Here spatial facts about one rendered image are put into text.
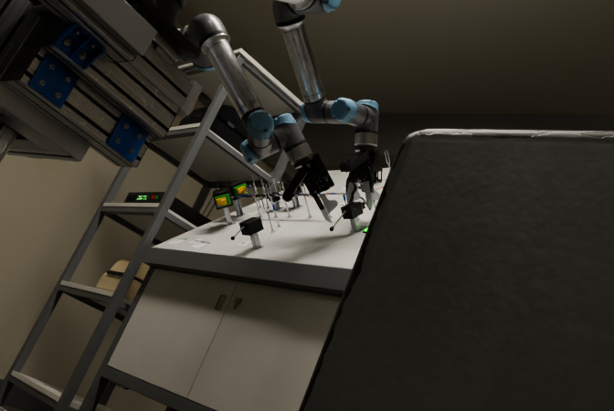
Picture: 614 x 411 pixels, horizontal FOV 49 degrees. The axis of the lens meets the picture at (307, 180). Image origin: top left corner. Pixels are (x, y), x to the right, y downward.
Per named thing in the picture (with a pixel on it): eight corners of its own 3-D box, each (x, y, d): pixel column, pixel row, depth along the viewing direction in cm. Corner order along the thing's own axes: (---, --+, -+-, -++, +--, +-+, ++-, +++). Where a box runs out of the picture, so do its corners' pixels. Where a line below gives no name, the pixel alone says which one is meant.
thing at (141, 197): (160, 205, 278) (167, 191, 280) (121, 204, 304) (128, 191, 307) (217, 241, 297) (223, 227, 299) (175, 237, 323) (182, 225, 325)
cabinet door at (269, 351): (303, 447, 164) (358, 299, 177) (185, 397, 204) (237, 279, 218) (310, 449, 165) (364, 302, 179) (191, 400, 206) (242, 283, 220)
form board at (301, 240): (153, 251, 264) (152, 247, 263) (329, 173, 329) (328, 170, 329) (375, 278, 176) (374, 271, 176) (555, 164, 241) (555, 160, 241)
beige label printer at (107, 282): (119, 295, 266) (141, 251, 273) (92, 289, 281) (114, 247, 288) (174, 324, 284) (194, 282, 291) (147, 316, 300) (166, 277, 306)
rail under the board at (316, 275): (363, 294, 173) (371, 271, 175) (142, 261, 260) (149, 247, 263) (375, 302, 176) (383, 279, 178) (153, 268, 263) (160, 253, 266)
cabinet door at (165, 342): (185, 397, 205) (238, 280, 219) (106, 364, 245) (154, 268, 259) (190, 400, 206) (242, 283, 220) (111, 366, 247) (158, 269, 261)
